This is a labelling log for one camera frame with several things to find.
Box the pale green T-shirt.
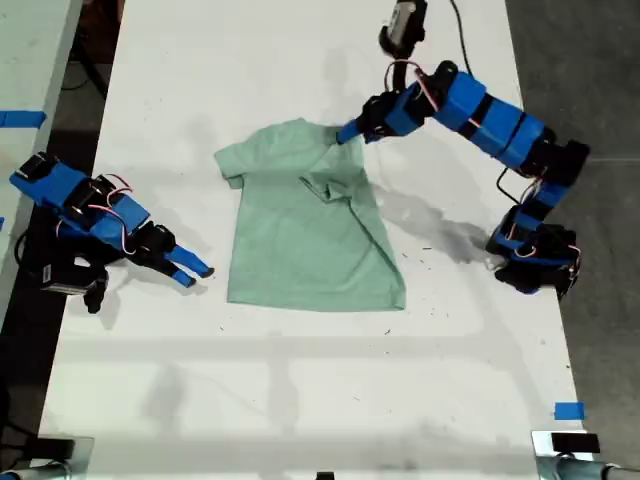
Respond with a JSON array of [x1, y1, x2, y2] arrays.
[[213, 117, 407, 313]]

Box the long blue tape strip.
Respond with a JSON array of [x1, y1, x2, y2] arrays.
[[0, 110, 48, 129]]

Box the small black box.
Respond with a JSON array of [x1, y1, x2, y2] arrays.
[[35, 437, 76, 461], [550, 432, 601, 454]]

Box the white side table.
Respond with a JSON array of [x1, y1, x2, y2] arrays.
[[0, 0, 84, 326]]

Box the grey metal pipe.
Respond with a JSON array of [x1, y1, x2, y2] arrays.
[[553, 457, 640, 480], [0, 462, 72, 480]]

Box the square blue tape piece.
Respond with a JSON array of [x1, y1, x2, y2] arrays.
[[553, 401, 586, 422]]

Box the black camera stalk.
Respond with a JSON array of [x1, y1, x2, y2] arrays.
[[383, 55, 419, 95], [82, 272, 111, 315]]

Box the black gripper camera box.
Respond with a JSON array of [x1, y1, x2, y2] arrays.
[[38, 253, 97, 294], [377, 0, 430, 57]]

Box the black camera cable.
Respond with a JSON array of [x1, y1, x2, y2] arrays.
[[448, 0, 524, 205], [13, 229, 47, 282]]

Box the thin black floor cable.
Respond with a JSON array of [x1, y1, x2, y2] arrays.
[[61, 47, 110, 100]]

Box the metal table clamp bracket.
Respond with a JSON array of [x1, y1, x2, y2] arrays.
[[33, 435, 95, 480], [530, 430, 602, 480]]

